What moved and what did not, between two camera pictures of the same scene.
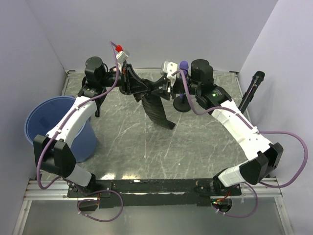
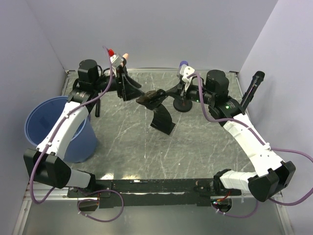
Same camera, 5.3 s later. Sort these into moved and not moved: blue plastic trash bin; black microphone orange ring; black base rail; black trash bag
Moved: black trash bag
Not moved: blue plastic trash bin; black base rail; black microphone orange ring
